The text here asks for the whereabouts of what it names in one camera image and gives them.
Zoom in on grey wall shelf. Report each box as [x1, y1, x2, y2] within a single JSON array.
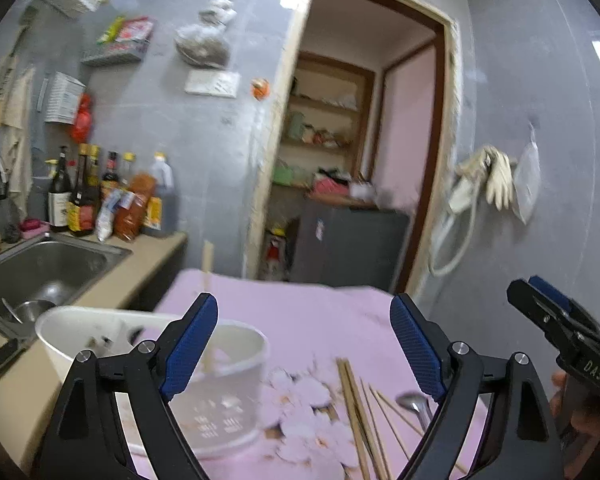
[[80, 41, 149, 68]]

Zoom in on red snack packet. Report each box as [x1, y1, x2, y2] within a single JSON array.
[[115, 16, 155, 54]]

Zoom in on pink cloth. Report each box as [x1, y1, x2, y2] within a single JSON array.
[[312, 172, 352, 197]]

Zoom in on stainless steel sink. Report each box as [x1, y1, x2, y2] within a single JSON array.
[[0, 232, 134, 357]]

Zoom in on white perforated wall holder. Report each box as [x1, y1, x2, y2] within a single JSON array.
[[44, 71, 87, 124]]

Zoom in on pale rubber gloves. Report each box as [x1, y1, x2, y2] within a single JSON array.
[[455, 143, 514, 212]]

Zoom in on white hose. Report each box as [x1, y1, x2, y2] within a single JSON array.
[[427, 179, 482, 277]]

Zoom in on dark bottle red cap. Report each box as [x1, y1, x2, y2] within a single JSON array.
[[100, 151, 122, 202]]

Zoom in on beige dishcloth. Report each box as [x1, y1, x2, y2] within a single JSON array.
[[2, 66, 37, 197]]

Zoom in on white wall socket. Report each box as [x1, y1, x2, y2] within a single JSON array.
[[213, 71, 242, 99]]

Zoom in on steel wool scrubber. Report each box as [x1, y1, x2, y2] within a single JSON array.
[[0, 209, 22, 244]]

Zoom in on clear bottle yellow cap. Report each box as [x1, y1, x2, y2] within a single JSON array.
[[120, 152, 137, 192]]

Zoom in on red plastic bag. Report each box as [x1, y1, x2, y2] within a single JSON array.
[[71, 93, 94, 144]]

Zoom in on white plastic utensil holder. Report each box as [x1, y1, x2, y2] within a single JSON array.
[[34, 305, 272, 461]]

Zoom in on grey cabinet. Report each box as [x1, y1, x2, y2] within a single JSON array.
[[287, 199, 412, 292]]

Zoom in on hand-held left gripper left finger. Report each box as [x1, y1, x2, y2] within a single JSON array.
[[42, 292, 219, 480]]

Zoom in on pink floral tablecloth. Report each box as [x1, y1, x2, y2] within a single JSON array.
[[115, 267, 487, 480]]

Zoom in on wooden spatula on wall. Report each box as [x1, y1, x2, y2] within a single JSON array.
[[0, 5, 40, 130]]

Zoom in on wooden door frame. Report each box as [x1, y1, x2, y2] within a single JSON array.
[[244, 0, 462, 302]]

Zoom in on pink soap dish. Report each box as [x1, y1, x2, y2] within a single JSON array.
[[20, 218, 51, 240]]

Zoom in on dark bottle with pump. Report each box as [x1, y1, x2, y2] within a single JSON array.
[[47, 146, 74, 234]]

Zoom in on white wall switch panel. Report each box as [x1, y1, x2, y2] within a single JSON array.
[[184, 70, 216, 96]]

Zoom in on light wooden chopstick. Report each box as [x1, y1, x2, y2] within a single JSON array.
[[201, 240, 217, 376]]

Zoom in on metal bowl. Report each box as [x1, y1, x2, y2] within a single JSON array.
[[2, 297, 57, 327]]

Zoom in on green snack packet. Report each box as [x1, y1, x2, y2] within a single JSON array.
[[97, 15, 126, 46]]

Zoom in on stainless steel spoon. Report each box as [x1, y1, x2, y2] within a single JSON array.
[[396, 392, 434, 428]]

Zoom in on clear hanging plastic bag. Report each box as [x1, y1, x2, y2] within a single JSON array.
[[512, 120, 543, 227]]

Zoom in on wooden shelf unit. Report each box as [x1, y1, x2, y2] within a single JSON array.
[[270, 51, 377, 202]]

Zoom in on hanging bag of dried goods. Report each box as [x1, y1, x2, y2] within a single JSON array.
[[174, 0, 239, 69]]

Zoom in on dark oil jug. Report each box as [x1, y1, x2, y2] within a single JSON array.
[[142, 152, 177, 239]]

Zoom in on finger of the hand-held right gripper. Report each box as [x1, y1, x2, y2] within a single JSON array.
[[506, 280, 600, 358], [528, 274, 600, 334]]

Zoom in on white seasoning bag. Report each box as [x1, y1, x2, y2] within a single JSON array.
[[95, 190, 134, 242]]

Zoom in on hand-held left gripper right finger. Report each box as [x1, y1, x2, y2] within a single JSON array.
[[389, 292, 566, 480]]

